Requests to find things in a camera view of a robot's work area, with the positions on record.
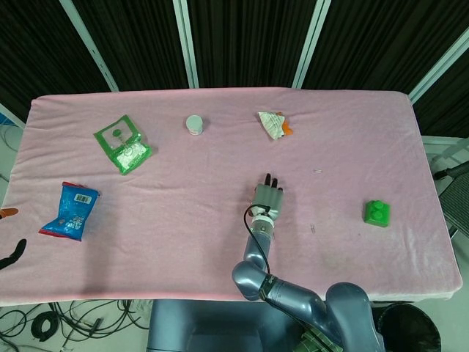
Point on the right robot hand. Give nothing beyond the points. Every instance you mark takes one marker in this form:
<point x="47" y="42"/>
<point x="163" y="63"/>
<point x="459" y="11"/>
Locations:
<point x="269" y="196"/>

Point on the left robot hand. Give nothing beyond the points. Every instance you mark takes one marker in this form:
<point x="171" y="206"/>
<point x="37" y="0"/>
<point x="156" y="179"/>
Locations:
<point x="9" y="212"/>

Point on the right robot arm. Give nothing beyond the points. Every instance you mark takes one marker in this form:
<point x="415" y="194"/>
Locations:
<point x="304" y="304"/>

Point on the blue snack packet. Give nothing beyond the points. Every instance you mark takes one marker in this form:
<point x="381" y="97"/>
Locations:
<point x="71" y="212"/>

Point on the white and orange snack packet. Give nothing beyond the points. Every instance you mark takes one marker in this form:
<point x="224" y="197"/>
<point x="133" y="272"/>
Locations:
<point x="273" y="124"/>

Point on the pink table cloth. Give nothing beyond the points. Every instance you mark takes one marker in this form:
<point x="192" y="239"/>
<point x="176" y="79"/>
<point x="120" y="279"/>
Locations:
<point x="183" y="220"/>

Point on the small white jar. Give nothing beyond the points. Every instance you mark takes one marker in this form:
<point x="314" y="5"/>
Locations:
<point x="194" y="124"/>

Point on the green toy brick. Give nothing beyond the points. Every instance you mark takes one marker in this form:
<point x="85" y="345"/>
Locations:
<point x="377" y="213"/>

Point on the green wet wipe packet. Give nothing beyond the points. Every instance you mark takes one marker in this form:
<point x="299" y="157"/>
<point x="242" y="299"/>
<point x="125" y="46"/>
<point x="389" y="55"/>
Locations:
<point x="122" y="144"/>

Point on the grey robot torso base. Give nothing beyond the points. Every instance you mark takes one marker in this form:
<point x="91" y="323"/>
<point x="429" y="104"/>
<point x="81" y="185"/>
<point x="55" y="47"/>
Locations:
<point x="212" y="326"/>

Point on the green plaid cloth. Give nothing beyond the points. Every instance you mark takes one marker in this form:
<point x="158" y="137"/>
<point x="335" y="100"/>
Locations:
<point x="315" y="341"/>

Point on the black pleated curtain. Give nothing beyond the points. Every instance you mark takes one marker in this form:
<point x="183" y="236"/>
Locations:
<point x="238" y="36"/>

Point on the black mesh office chair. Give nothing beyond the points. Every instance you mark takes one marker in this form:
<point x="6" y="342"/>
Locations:
<point x="456" y="198"/>

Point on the black trash bin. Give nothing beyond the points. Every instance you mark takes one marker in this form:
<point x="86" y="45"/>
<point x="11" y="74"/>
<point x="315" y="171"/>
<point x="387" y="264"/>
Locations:
<point x="410" y="330"/>

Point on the white aluminium frame post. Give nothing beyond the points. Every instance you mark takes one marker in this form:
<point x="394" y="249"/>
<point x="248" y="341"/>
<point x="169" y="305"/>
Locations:
<point x="439" y="66"/>
<point x="187" y="44"/>
<point x="311" y="44"/>
<point x="91" y="47"/>
<point x="11" y="115"/>

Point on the white metal side frame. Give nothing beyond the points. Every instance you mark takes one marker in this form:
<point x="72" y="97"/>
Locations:
<point x="439" y="141"/>

